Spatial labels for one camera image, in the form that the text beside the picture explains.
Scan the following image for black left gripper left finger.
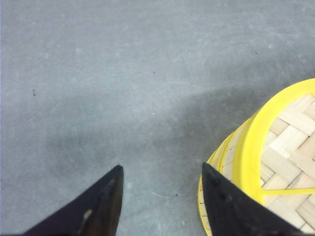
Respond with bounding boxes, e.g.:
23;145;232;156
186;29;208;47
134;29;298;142
23;165;124;236

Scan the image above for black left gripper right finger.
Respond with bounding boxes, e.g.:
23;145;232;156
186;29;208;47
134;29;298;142
202;162;307;236

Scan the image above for bamboo steamer basket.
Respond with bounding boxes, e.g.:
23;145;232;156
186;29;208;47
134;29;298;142
197;116;254;236

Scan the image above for woven bamboo steamer lid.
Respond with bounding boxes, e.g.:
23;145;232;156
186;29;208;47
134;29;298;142
231;79;315;233

